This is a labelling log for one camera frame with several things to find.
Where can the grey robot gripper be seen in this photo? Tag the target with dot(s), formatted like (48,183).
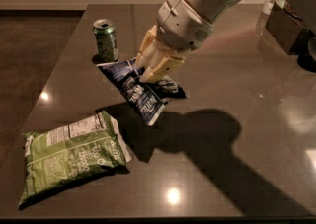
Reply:
(182,24)

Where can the blue chip bag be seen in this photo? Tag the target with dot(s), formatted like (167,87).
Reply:
(147,99)

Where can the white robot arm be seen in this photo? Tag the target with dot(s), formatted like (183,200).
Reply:
(304,8)

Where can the green jalapeno chip bag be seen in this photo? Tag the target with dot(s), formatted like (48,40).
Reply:
(71,153)

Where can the green soda can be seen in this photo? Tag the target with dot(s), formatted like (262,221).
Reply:
(106,40)

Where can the dark box on table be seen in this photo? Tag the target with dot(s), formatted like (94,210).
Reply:
(291,34)

